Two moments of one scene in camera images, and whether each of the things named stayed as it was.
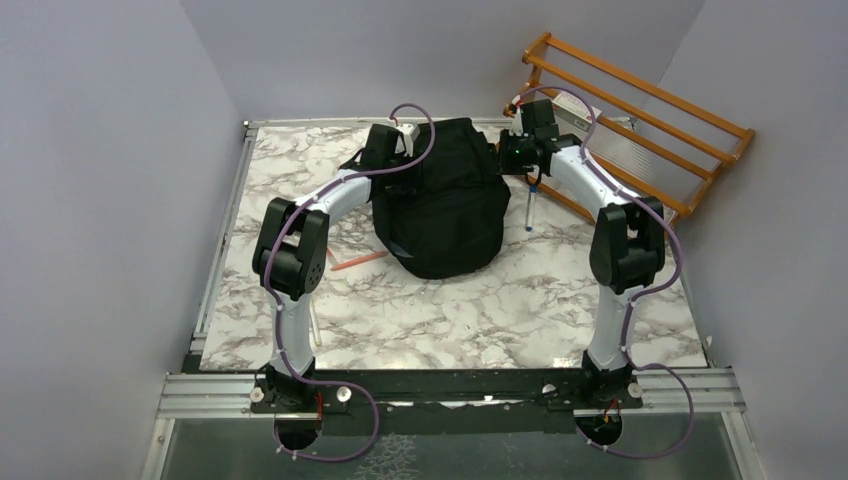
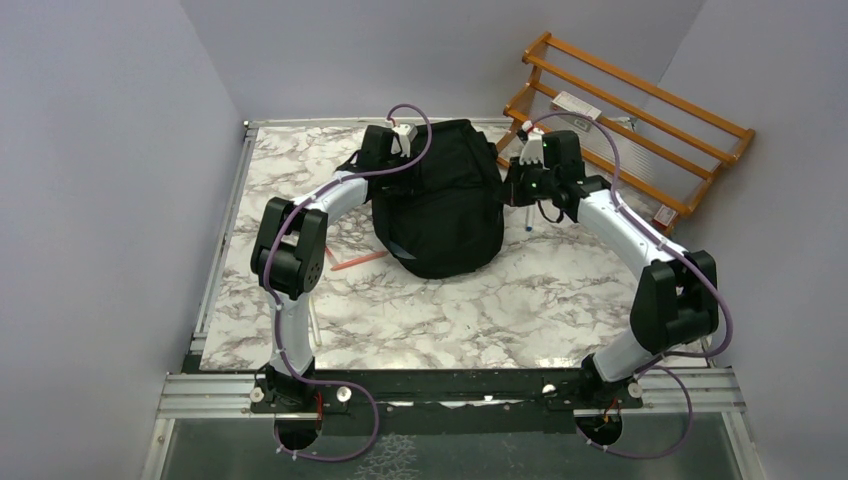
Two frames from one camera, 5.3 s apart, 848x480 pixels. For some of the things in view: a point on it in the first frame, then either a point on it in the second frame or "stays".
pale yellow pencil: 316,330 stays
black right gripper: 507,167 → 511,192
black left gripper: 411,182 stays
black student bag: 448,217 stays
